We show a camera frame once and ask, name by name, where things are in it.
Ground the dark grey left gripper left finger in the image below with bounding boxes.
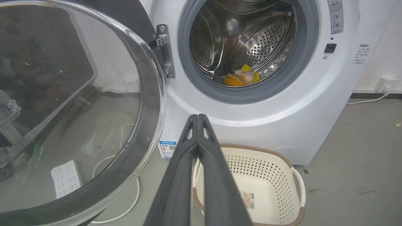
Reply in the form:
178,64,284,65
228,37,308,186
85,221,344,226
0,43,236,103
144,114,199,226

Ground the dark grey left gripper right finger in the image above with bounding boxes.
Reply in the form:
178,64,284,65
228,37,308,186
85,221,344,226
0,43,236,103
197,114,253,226

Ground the white front-load washing machine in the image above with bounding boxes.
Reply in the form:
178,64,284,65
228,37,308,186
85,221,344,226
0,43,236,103
138,0,400,165

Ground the round glass washing machine door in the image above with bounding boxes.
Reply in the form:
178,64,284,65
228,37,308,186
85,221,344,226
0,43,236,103
0,0,167,226

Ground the chrome door hinge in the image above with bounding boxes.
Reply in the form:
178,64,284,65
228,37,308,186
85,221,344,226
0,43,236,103
149,24,176,78

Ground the blue energy label sticker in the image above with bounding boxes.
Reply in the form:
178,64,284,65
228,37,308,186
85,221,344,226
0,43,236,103
158,140,177,159

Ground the cream perforated laundry basket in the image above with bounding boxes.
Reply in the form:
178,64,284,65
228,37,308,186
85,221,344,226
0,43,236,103
192,144,306,226

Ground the white power strip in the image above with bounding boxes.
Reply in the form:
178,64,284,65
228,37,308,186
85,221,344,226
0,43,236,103
51,160,83,199

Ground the yellow orange plush toy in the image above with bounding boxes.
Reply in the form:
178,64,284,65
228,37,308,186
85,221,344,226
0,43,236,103
224,64,261,87

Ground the white power cable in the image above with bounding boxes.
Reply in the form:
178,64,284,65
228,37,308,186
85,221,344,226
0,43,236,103
90,123,140,224

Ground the white thin wall cable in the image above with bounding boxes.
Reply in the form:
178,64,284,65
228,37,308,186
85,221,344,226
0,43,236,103
346,91,390,105

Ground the white wall socket plug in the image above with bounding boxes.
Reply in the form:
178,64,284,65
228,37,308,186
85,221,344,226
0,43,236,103
375,76,400,93

